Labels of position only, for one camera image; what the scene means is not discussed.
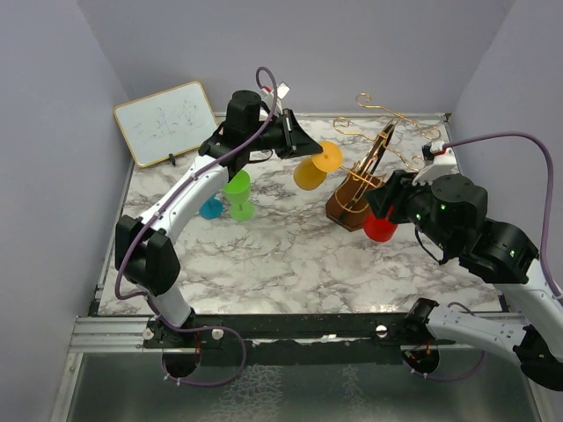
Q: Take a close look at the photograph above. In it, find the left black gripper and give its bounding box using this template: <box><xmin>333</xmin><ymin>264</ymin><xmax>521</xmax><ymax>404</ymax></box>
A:
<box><xmin>246</xmin><ymin>108</ymin><xmax>323</xmax><ymax>159</ymax></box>

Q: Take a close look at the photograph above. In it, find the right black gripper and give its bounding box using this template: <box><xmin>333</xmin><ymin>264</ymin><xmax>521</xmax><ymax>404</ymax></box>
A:
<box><xmin>363</xmin><ymin>168</ymin><xmax>457</xmax><ymax>253</ymax></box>

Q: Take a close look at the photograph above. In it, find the yellow plastic wine glass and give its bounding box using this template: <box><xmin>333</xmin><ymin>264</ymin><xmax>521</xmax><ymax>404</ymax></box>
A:
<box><xmin>293</xmin><ymin>141</ymin><xmax>343</xmax><ymax>191</ymax></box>

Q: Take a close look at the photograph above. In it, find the green plastic wine glass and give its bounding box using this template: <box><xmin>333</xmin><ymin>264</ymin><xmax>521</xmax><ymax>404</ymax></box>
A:
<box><xmin>223</xmin><ymin>170</ymin><xmax>253</xmax><ymax>222</ymax></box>

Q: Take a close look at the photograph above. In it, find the blue plastic wine glass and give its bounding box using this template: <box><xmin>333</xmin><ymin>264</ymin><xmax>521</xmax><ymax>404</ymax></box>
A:
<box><xmin>199</xmin><ymin>193</ymin><xmax>223</xmax><ymax>220</ymax></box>

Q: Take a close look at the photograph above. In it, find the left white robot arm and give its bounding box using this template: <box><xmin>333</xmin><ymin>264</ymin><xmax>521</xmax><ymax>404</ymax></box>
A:
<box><xmin>114</xmin><ymin>90</ymin><xmax>323</xmax><ymax>347</ymax></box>

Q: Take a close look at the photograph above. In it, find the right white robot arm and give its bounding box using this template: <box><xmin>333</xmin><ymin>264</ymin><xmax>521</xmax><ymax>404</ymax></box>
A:
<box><xmin>365</xmin><ymin>171</ymin><xmax>562</xmax><ymax>391</ymax></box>

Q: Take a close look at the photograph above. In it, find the red plastic wine glass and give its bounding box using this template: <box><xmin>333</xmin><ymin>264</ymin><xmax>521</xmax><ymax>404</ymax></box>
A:
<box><xmin>363</xmin><ymin>214</ymin><xmax>398</xmax><ymax>243</ymax></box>

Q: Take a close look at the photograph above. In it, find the small framed whiteboard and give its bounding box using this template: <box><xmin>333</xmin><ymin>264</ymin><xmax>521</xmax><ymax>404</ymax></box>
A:
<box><xmin>113</xmin><ymin>81</ymin><xmax>218</xmax><ymax>168</ymax></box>

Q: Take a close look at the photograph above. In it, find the gold wire wine glass rack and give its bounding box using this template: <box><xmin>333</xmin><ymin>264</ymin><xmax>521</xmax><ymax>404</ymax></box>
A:
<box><xmin>325</xmin><ymin>92</ymin><xmax>442</xmax><ymax>232</ymax></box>

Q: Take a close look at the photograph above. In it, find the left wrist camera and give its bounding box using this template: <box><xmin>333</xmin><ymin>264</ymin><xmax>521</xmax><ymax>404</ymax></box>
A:
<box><xmin>259</xmin><ymin>82</ymin><xmax>290</xmax><ymax>108</ymax></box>

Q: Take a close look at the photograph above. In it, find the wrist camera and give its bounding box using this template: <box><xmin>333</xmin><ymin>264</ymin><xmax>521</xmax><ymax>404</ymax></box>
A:
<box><xmin>259</xmin><ymin>82</ymin><xmax>290</xmax><ymax>108</ymax></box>
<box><xmin>413</xmin><ymin>141</ymin><xmax>457</xmax><ymax>186</ymax></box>

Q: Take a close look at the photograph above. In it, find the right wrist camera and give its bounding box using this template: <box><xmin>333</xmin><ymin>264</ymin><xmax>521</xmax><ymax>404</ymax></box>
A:
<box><xmin>413</xmin><ymin>141</ymin><xmax>457</xmax><ymax>186</ymax></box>

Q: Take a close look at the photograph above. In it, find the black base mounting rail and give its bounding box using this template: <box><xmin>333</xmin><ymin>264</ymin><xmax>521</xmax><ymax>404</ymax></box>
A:
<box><xmin>143</xmin><ymin>313</ymin><xmax>438</xmax><ymax>367</ymax></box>

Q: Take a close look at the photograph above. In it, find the aluminium frame rail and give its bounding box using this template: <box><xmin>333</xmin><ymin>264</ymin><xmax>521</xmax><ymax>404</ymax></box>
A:
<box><xmin>69</xmin><ymin>307</ymin><xmax>524</xmax><ymax>353</ymax></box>

